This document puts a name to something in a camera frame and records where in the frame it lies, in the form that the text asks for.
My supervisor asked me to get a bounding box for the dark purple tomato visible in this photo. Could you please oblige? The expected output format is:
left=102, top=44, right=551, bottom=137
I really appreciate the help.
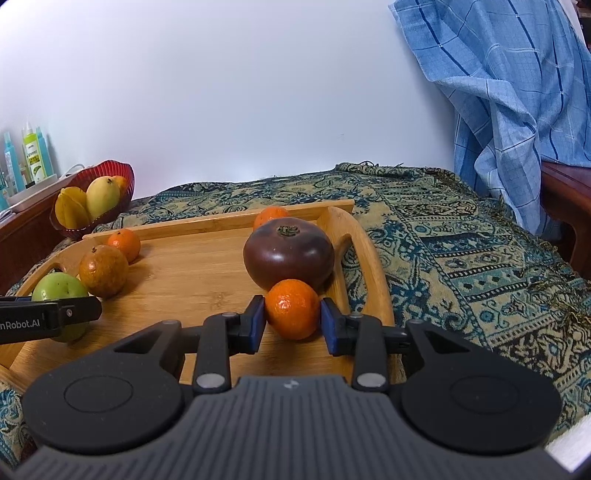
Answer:
left=243, top=219, right=335, bottom=292

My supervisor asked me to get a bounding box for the red fruit bowl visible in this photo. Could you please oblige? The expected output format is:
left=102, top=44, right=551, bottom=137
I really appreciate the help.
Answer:
left=50, top=160, right=136, bottom=241

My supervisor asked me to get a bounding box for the blue checked cloth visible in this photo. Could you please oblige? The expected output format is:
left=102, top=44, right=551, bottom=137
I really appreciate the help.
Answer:
left=389, top=0, right=591, bottom=236

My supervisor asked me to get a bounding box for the yellow starfruit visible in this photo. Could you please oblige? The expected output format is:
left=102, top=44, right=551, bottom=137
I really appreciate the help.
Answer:
left=55, top=186, right=90, bottom=230

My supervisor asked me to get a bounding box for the patterned teal and beige blanket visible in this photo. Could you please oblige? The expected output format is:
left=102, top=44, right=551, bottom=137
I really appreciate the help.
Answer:
left=0, top=161, right=591, bottom=467

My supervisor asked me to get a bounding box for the large mottled orange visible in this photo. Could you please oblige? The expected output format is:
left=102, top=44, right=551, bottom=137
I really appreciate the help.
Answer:
left=78, top=244, right=129, bottom=298

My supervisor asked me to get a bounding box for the green apple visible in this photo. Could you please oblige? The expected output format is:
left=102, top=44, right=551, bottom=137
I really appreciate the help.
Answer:
left=31, top=272, right=90, bottom=343

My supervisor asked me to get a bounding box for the teal spray bottle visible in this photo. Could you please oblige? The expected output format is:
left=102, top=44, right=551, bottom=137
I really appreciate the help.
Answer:
left=4, top=131, right=26, bottom=192

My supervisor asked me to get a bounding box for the wooden cabinet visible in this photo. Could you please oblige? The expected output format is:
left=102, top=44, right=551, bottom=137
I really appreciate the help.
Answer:
left=0, top=194, right=70, bottom=296

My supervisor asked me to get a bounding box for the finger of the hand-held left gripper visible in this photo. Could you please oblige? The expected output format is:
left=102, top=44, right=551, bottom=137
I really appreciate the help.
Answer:
left=58, top=296, right=103, bottom=326

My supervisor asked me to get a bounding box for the yellow mango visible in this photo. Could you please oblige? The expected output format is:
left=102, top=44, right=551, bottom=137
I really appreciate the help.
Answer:
left=86, top=176, right=122, bottom=221

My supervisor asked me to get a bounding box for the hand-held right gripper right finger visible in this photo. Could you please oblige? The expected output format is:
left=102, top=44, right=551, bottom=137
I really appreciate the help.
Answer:
left=320, top=298, right=478, bottom=397

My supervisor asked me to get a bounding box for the wooden chair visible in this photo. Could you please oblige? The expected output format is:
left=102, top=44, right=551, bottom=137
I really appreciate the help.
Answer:
left=538, top=159, right=591, bottom=278

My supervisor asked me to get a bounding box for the wooden tray with handles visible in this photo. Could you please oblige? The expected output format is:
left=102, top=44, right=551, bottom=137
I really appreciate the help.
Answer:
left=0, top=199, right=395, bottom=393

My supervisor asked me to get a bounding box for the white towel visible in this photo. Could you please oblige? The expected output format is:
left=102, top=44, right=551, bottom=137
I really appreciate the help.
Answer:
left=545, top=420, right=591, bottom=472

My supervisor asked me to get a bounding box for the green and white bottle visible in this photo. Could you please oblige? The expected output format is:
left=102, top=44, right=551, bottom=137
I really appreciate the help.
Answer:
left=21, top=122, right=47, bottom=185

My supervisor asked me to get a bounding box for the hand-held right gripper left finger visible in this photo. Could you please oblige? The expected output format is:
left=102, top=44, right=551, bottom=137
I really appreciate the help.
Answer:
left=113, top=295, right=267, bottom=397

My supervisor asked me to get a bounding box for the white tray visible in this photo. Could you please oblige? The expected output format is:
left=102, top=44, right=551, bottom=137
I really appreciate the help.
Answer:
left=7, top=173, right=61, bottom=214

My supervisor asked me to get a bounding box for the small orange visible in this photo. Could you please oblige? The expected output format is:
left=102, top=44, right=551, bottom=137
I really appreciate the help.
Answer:
left=264, top=279, right=322, bottom=341
left=253, top=206, right=290, bottom=232
left=107, top=228, right=141, bottom=265

